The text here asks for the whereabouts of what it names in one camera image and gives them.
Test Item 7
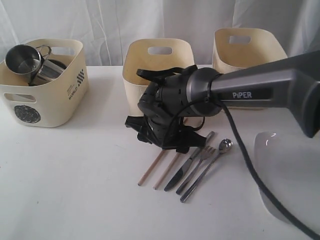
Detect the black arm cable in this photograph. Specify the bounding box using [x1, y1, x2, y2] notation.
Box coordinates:
[159, 98, 320, 240]

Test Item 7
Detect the cream bin with triangle mark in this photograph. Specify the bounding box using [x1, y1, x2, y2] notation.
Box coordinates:
[122, 38, 195, 117]

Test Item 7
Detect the stainless steel table knife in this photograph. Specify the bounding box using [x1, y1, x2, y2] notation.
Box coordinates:
[164, 145, 215, 192]

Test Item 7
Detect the steel mug with wire handle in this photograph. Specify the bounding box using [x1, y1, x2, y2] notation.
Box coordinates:
[4, 44, 52, 75]

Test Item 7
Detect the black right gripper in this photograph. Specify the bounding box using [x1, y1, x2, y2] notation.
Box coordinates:
[125, 74, 207, 154]

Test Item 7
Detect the stainless steel fork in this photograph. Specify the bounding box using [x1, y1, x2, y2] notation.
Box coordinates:
[175, 145, 216, 195]

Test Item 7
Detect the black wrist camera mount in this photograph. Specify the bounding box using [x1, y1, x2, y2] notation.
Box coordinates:
[136, 65, 198, 85]

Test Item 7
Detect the stainless steel spoon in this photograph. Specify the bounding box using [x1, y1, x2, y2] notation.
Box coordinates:
[180, 138, 233, 203]

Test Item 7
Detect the cream bin with square mark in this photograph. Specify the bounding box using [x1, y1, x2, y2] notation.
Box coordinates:
[208, 28, 293, 113]

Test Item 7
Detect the white square plate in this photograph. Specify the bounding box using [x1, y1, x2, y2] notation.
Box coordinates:
[252, 132, 320, 234]

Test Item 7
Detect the cream bin with circle mark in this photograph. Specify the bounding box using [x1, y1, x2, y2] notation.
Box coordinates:
[0, 38, 89, 128]

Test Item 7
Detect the steel mug with solid handle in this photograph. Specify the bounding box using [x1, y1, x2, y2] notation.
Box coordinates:
[28, 59, 67, 87]

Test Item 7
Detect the white backdrop curtain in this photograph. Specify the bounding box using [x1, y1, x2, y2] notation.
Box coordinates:
[0, 0, 320, 66]

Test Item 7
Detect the wooden chopstick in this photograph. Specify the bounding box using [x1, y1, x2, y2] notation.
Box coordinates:
[137, 150, 165, 186]
[153, 153, 181, 190]

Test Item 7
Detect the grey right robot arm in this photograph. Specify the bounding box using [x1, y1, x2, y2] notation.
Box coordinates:
[125, 51, 320, 154]

